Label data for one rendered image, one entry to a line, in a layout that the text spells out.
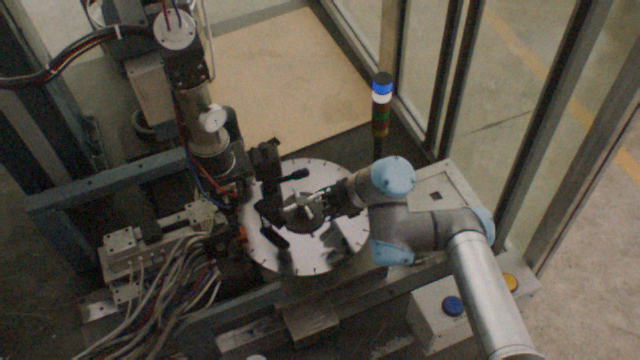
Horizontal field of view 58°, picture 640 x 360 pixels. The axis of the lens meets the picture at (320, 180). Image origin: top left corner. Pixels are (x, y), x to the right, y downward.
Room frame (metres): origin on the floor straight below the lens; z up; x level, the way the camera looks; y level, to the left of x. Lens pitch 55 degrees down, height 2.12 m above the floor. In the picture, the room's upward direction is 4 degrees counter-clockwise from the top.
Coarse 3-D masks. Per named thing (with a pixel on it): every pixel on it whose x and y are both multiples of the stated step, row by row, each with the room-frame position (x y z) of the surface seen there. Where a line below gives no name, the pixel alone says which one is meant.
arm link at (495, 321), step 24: (432, 216) 0.53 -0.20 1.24; (456, 216) 0.53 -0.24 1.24; (480, 216) 0.53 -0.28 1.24; (456, 240) 0.48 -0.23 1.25; (480, 240) 0.47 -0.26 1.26; (456, 264) 0.43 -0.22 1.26; (480, 264) 0.41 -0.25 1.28; (480, 288) 0.37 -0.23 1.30; (504, 288) 0.36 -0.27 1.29; (480, 312) 0.32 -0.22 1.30; (504, 312) 0.32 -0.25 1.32; (480, 336) 0.29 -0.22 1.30; (504, 336) 0.28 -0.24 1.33; (528, 336) 0.28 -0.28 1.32
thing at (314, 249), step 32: (288, 160) 0.90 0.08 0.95; (320, 160) 0.90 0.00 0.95; (256, 192) 0.81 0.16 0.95; (288, 192) 0.80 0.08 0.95; (320, 192) 0.80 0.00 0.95; (256, 224) 0.72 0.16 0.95; (352, 224) 0.70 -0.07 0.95; (256, 256) 0.63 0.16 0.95; (288, 256) 0.63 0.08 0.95; (320, 256) 0.62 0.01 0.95; (352, 256) 0.62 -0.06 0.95
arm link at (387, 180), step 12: (396, 156) 0.63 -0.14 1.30; (372, 168) 0.62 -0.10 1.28; (384, 168) 0.60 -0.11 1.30; (396, 168) 0.60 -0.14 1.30; (408, 168) 0.61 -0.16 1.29; (360, 180) 0.62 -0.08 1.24; (372, 180) 0.59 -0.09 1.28; (384, 180) 0.58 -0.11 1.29; (396, 180) 0.58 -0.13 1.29; (408, 180) 0.59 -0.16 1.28; (360, 192) 0.61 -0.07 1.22; (372, 192) 0.58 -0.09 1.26; (384, 192) 0.57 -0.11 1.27; (396, 192) 0.56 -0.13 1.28; (372, 204) 0.59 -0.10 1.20
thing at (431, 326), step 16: (496, 256) 0.62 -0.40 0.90; (512, 256) 0.62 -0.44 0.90; (512, 272) 0.58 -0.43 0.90; (528, 272) 0.57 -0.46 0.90; (432, 288) 0.55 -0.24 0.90; (448, 288) 0.55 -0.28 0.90; (528, 288) 0.53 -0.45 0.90; (416, 304) 0.52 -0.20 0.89; (432, 304) 0.51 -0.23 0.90; (528, 304) 0.54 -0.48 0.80; (416, 320) 0.51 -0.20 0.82; (432, 320) 0.47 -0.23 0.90; (448, 320) 0.47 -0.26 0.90; (464, 320) 0.47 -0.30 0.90; (416, 336) 0.49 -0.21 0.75; (432, 336) 0.45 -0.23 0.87; (448, 336) 0.46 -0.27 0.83; (464, 336) 0.48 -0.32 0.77; (432, 352) 0.45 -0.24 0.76
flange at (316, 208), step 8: (304, 192) 0.79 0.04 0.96; (288, 200) 0.77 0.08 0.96; (312, 200) 0.77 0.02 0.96; (280, 208) 0.75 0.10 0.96; (296, 208) 0.74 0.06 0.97; (312, 208) 0.74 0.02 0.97; (320, 208) 0.74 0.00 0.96; (288, 216) 0.73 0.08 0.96; (296, 216) 0.73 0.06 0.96; (304, 216) 0.72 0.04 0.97; (320, 216) 0.72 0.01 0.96; (288, 224) 0.71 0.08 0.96; (296, 224) 0.70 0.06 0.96; (304, 224) 0.70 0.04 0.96; (312, 224) 0.70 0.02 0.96; (320, 224) 0.70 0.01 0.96; (304, 232) 0.69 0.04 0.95
